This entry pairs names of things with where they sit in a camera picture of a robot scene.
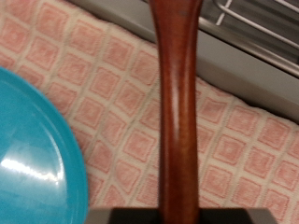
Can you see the blue plastic plate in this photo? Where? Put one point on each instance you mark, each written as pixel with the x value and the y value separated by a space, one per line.
pixel 37 149

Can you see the grey drain tray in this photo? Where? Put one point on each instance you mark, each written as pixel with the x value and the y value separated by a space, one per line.
pixel 264 14

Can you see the pink checked towel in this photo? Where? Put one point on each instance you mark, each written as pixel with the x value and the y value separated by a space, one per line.
pixel 118 93

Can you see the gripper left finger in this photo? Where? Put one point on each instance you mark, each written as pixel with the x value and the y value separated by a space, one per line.
pixel 124 217

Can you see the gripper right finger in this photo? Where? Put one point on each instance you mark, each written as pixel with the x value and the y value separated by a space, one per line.
pixel 236 217

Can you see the grey plastic crate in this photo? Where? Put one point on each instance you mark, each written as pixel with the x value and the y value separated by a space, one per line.
pixel 236 81

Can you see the brown wooden spoon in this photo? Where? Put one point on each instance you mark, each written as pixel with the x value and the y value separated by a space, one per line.
pixel 177 109

